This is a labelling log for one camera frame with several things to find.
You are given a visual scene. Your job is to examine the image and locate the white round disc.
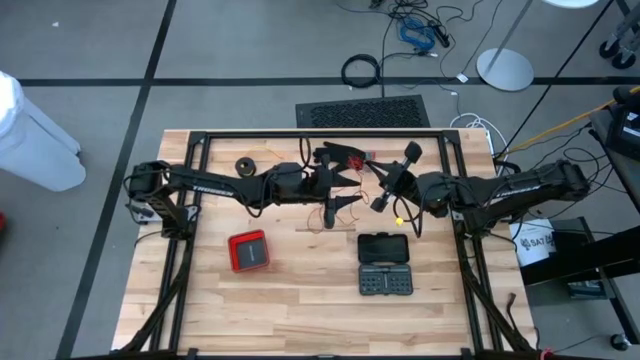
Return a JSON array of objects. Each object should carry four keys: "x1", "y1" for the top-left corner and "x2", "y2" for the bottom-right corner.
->
[{"x1": 541, "y1": 0, "x2": 602, "y2": 10}]

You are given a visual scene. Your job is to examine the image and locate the black work glove red cuff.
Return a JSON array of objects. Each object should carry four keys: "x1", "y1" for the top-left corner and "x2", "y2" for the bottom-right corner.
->
[{"x1": 313, "y1": 141, "x2": 377, "y2": 167}]

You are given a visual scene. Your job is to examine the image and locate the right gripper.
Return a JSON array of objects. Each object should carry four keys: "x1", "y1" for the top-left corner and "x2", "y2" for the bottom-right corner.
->
[{"x1": 366, "y1": 140, "x2": 427, "y2": 214}]

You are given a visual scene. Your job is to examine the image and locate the blue coiled floor cable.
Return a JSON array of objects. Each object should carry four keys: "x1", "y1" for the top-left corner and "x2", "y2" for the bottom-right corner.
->
[{"x1": 397, "y1": 16, "x2": 438, "y2": 52}]

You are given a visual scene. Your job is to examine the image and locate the black desk equipment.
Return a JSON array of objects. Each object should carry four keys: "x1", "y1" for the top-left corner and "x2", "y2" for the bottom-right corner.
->
[{"x1": 588, "y1": 84, "x2": 640, "y2": 162}]

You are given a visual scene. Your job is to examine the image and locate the black mesh-top computer case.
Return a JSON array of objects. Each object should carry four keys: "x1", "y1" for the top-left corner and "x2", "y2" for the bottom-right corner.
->
[{"x1": 294, "y1": 94, "x2": 432, "y2": 130}]

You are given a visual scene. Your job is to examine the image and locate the white floor cable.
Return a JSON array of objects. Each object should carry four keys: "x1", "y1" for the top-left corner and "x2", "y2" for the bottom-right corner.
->
[{"x1": 448, "y1": 112, "x2": 510, "y2": 157}]

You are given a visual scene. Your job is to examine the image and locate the black aluminium table frame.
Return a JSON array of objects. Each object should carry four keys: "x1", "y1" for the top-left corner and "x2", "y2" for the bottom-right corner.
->
[{"x1": 112, "y1": 128, "x2": 540, "y2": 360}]

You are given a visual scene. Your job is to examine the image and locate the white printed paper label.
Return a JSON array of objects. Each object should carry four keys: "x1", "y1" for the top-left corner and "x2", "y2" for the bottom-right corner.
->
[{"x1": 508, "y1": 217, "x2": 558, "y2": 268}]

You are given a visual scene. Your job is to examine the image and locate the round metal floor stand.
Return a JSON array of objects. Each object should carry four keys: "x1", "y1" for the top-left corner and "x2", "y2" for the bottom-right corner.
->
[{"x1": 475, "y1": 0, "x2": 536, "y2": 93}]

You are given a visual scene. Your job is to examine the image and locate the black coiled floor cable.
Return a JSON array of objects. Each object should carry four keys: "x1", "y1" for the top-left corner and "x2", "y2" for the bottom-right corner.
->
[{"x1": 340, "y1": 53, "x2": 383, "y2": 90}]

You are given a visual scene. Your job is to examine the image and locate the black floor power strip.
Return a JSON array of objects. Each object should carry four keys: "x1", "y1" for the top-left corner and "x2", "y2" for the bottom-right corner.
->
[{"x1": 428, "y1": 19, "x2": 453, "y2": 50}]

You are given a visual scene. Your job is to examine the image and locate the yellow floor cord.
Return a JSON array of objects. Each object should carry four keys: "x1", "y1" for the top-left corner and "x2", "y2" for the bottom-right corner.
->
[{"x1": 494, "y1": 84, "x2": 640, "y2": 157}]

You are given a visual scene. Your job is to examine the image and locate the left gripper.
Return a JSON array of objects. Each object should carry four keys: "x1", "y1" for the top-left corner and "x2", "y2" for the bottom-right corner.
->
[{"x1": 268, "y1": 152, "x2": 364, "y2": 231}]

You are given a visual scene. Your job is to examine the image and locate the red collapsible container black rim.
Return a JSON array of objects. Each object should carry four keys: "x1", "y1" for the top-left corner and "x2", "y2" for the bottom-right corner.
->
[{"x1": 227, "y1": 228, "x2": 272, "y2": 274}]

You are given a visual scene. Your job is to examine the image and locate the white trash bin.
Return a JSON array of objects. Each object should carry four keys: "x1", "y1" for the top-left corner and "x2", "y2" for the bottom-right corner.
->
[{"x1": 0, "y1": 69, "x2": 87, "y2": 194}]

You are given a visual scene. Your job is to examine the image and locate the grey wheeled cart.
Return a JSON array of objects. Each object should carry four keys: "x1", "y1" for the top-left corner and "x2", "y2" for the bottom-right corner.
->
[{"x1": 598, "y1": 0, "x2": 640, "y2": 71}]

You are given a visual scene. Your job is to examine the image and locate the yellow wire on black spool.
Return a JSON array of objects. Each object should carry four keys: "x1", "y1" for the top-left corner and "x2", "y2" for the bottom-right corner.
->
[{"x1": 234, "y1": 144, "x2": 284, "y2": 179}]

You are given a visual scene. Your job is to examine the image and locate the black screwdriver bit case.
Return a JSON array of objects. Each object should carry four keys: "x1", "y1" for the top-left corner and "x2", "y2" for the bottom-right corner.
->
[{"x1": 356, "y1": 231, "x2": 415, "y2": 297}]

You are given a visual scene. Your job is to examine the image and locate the black caster wheel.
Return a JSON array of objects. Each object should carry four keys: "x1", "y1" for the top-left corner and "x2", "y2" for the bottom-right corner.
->
[{"x1": 609, "y1": 331, "x2": 632, "y2": 352}]

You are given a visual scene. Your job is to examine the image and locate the red wire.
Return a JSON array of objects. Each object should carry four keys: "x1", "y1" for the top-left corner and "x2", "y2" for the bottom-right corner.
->
[{"x1": 305, "y1": 154, "x2": 373, "y2": 236}]

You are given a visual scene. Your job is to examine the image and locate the black side desk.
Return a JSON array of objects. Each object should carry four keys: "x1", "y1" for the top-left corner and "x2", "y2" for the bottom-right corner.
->
[{"x1": 518, "y1": 214, "x2": 640, "y2": 301}]

